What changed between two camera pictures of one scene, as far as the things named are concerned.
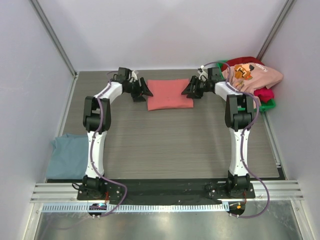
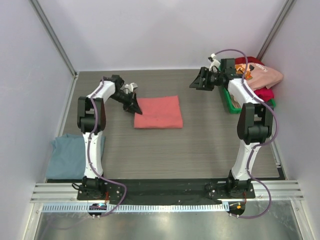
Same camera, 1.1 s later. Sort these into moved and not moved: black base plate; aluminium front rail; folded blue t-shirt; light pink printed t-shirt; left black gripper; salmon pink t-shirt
Moved: salmon pink t-shirt; left black gripper
Not moved: black base plate; aluminium front rail; folded blue t-shirt; light pink printed t-shirt
